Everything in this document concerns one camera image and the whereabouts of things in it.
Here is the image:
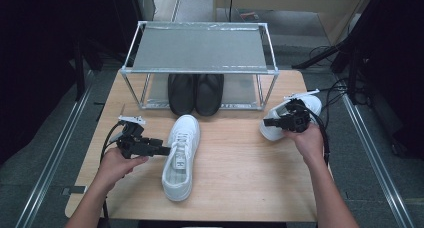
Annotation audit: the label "right hand-held gripper cable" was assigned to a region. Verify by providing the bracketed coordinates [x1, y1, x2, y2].
[299, 102, 332, 166]

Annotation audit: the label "dark curtain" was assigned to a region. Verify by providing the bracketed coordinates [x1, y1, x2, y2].
[0, 0, 141, 166]
[346, 0, 424, 159]

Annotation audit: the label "grey table edge bracket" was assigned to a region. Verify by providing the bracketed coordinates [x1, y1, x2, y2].
[62, 185, 88, 197]

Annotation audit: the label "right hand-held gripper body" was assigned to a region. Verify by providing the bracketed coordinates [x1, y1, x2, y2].
[282, 89, 320, 133]

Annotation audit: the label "beige cabinet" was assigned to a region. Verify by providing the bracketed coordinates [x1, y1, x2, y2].
[213, 0, 378, 46]

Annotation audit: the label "black floor cables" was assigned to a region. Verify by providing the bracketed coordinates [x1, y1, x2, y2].
[308, 46, 356, 122]

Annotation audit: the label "white sneaker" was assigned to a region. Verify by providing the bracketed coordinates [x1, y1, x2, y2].
[161, 114, 202, 202]
[259, 93, 323, 142]

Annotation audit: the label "black tripod stand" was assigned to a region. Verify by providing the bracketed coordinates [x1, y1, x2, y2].
[292, 34, 363, 104]

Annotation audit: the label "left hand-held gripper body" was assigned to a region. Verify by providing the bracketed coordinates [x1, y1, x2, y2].
[116, 115, 152, 160]

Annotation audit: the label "person's left hand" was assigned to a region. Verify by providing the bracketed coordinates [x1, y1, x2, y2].
[96, 147, 150, 191]

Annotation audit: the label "person's right hand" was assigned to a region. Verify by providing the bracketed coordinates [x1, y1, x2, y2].
[283, 121, 326, 166]

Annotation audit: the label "black slipper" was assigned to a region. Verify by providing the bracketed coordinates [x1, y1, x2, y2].
[194, 73, 225, 117]
[167, 73, 196, 116]

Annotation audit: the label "metal floor rail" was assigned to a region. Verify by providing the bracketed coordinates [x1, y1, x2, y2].
[343, 94, 416, 228]
[14, 71, 94, 228]

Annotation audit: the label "metal frame shoe rack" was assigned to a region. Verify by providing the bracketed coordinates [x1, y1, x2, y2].
[119, 20, 279, 112]

